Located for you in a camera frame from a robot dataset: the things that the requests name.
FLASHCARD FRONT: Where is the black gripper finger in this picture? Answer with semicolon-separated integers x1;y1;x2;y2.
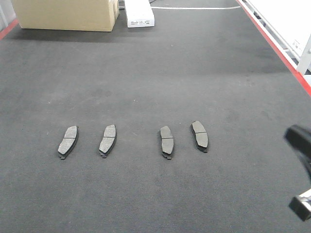
289;189;311;221
284;124;311;179

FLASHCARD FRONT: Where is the white long box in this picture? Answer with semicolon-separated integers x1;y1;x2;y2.
124;0;155;28

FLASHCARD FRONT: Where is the cardboard box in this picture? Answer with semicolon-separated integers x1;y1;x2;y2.
12;0;119;32

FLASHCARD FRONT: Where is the grey brake pad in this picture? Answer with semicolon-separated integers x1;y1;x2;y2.
160;126;174;160
57;125;79;160
99;124;117;158
191;121;208;153

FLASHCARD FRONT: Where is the white aluminium side frame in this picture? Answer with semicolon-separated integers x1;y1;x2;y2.
245;0;311;76

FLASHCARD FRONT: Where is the dark conveyor belt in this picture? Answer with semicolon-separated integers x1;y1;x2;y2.
0;0;311;233

